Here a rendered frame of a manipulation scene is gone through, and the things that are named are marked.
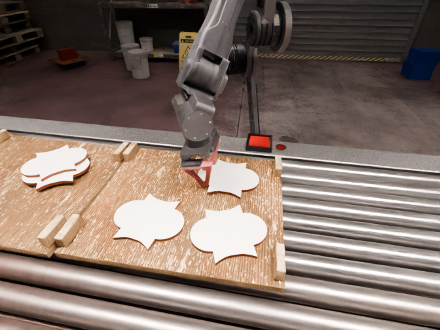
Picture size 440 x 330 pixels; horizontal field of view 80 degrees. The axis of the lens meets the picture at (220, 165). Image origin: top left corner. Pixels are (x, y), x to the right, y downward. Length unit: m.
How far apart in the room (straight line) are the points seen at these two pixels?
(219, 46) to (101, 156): 0.44
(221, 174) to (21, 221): 0.43
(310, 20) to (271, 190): 4.78
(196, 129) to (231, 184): 0.19
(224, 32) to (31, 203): 0.54
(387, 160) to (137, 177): 0.68
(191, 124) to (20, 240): 0.39
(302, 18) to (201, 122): 4.84
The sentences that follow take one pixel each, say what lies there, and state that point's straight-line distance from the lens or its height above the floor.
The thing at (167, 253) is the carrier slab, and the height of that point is 0.94.
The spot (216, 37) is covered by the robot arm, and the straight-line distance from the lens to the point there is 0.52.
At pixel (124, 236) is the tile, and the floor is 0.94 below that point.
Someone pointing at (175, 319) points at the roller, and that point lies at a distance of 0.47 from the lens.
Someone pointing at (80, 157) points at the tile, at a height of 0.96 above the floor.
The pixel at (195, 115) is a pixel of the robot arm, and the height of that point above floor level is 1.15.
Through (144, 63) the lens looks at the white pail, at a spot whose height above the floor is 0.22.
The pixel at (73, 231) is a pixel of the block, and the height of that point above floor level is 0.95.
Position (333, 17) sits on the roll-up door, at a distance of 5.35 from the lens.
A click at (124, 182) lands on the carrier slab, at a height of 0.94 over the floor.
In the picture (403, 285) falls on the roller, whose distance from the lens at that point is 0.58.
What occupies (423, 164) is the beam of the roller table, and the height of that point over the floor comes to 0.91.
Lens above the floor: 1.34
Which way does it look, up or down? 37 degrees down
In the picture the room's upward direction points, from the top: straight up
